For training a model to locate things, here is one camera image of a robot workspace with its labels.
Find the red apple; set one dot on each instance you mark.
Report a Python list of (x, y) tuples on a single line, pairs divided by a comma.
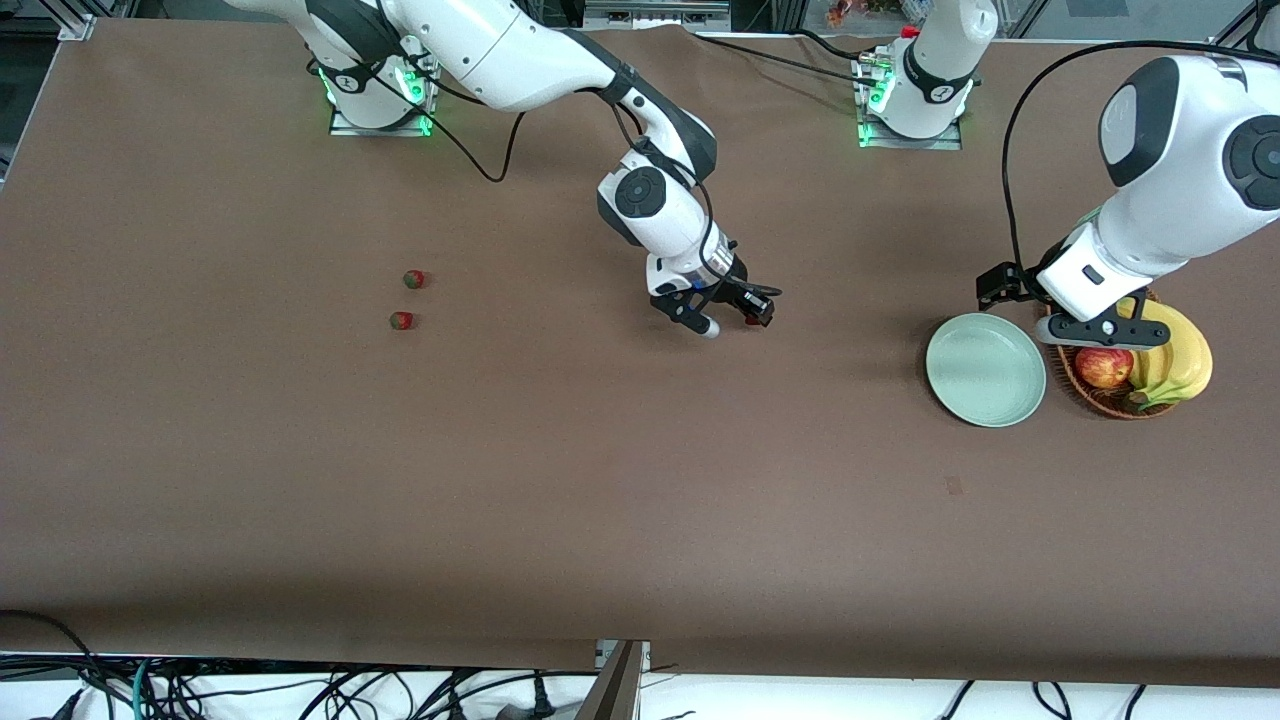
[(1104, 368)]

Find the grey electronics box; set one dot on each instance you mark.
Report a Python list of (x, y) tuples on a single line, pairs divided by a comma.
[(655, 15)]

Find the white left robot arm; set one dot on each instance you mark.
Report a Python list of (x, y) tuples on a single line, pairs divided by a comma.
[(1180, 150)]

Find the brown wicker basket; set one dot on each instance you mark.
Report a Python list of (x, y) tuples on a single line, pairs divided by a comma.
[(1100, 403)]

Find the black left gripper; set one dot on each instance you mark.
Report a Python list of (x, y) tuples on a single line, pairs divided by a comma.
[(1010, 282)]

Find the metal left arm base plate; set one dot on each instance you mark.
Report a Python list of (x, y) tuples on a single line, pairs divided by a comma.
[(945, 143)]

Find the large yellow banana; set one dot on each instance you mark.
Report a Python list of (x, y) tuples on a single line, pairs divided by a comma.
[(1190, 350)]

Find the medium yellow banana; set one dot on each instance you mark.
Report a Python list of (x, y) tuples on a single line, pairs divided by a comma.
[(1150, 370)]

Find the brown table cover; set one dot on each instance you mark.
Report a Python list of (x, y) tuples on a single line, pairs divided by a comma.
[(640, 500)]

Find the aluminium profile post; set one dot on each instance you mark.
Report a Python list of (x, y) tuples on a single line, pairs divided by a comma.
[(615, 690)]

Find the colourful background object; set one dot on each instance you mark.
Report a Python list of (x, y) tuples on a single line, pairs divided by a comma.
[(845, 12)]

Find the light green round plate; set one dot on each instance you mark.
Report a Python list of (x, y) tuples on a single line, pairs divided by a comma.
[(985, 370)]

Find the silver corner bracket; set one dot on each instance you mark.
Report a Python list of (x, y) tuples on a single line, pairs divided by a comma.
[(75, 25)]

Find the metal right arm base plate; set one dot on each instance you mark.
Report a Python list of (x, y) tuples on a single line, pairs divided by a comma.
[(345, 128)]

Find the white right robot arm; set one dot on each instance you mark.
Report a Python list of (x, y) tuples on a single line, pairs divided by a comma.
[(520, 50)]

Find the silver aluminium rail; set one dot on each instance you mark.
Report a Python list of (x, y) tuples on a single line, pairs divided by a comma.
[(1235, 35)]

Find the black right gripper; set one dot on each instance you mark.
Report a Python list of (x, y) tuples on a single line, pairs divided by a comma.
[(741, 287)]

